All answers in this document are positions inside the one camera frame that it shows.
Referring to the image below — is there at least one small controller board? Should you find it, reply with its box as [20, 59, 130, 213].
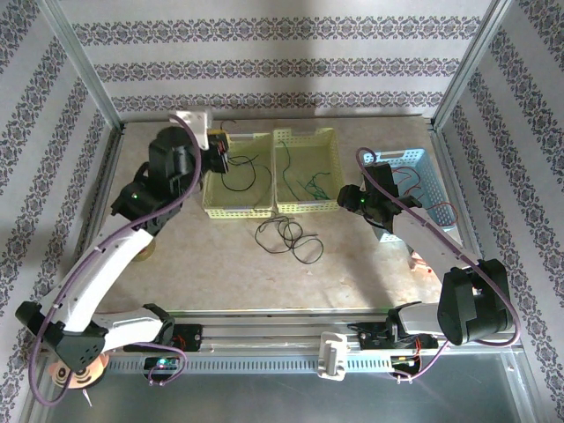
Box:
[390, 354, 422, 375]
[143, 355, 182, 374]

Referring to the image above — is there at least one aluminium table side rail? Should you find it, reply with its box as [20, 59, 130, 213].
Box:
[65, 125, 127, 312]
[429, 122, 503, 318]

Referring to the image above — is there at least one black thin cable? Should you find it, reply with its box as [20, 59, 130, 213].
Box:
[255, 214, 325, 265]
[221, 152, 273, 194]

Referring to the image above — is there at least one dark green thin cable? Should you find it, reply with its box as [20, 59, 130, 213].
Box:
[279, 139, 297, 195]

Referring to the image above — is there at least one grey slotted cable duct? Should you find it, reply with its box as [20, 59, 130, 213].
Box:
[108, 355, 427, 376]

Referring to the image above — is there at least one aluminium frame post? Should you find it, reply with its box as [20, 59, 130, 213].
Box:
[432, 0, 516, 130]
[37, 0, 123, 130]

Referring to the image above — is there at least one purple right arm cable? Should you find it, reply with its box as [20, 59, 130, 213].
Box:
[355, 147, 521, 384]

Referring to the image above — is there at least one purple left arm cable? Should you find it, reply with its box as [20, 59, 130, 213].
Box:
[28, 113, 204, 406]

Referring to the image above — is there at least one red thin cable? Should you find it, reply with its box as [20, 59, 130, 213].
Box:
[413, 201, 455, 222]
[390, 166, 425, 197]

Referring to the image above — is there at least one white plastic mount bracket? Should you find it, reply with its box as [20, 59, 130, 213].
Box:
[316, 330, 352, 381]

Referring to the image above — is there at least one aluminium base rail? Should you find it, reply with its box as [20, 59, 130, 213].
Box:
[41, 308, 519, 356]

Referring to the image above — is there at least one pale yellow perforated basket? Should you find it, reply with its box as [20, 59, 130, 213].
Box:
[271, 126, 346, 214]
[201, 131, 275, 220]

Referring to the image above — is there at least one small pink object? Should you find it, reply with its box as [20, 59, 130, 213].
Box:
[407, 250, 431, 274]

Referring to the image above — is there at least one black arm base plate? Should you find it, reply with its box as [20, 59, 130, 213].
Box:
[347, 321, 397, 350]
[171, 323, 204, 353]

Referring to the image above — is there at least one pink plush doll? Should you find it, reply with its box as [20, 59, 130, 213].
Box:
[48, 352, 111, 391]

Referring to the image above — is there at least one light blue perforated basket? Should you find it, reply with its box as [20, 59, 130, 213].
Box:
[361, 148, 457, 243]

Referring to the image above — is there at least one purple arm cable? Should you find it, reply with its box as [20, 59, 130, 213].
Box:
[28, 113, 204, 406]
[355, 147, 521, 384]

